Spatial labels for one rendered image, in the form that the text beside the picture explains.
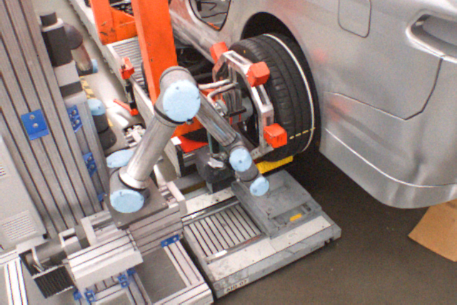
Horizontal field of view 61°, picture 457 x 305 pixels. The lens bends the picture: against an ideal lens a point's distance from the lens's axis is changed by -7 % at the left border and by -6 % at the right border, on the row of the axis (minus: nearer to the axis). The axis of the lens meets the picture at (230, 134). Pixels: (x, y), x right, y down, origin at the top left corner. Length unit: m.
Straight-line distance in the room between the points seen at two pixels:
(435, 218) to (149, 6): 2.13
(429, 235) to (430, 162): 1.22
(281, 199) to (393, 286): 0.80
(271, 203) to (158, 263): 0.75
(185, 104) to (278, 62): 0.76
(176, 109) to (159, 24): 1.04
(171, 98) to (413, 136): 0.82
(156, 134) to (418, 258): 1.77
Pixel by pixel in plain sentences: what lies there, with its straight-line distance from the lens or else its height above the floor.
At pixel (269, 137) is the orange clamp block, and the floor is 0.86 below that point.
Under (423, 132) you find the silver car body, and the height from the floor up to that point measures 1.15.
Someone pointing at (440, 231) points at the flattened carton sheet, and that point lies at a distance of 2.76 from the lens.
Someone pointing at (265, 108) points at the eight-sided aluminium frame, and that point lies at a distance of 1.87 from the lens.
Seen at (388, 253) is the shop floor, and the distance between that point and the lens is 2.57.
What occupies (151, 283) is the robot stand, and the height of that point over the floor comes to 0.21.
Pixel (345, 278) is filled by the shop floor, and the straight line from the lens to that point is 2.42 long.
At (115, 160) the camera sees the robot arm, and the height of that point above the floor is 1.05.
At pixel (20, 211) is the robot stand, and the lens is 1.74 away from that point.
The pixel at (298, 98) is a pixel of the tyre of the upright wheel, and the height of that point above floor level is 0.99.
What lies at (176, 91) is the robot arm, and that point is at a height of 1.37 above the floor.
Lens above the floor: 1.95
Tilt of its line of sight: 35 degrees down
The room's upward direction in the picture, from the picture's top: 6 degrees counter-clockwise
